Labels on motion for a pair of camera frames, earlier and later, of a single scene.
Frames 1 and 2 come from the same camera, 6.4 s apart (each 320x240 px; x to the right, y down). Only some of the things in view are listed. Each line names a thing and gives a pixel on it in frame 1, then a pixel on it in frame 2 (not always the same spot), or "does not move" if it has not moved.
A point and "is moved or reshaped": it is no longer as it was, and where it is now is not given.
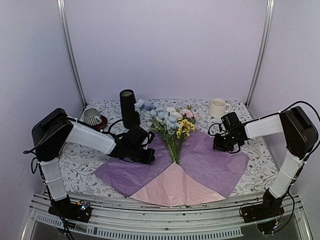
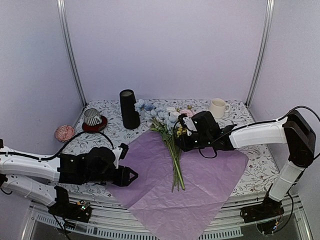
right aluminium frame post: (270, 10) does not move
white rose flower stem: (172, 112) does not move
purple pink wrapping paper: (201, 173) is moved or reshaped
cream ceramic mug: (217, 107) does not move
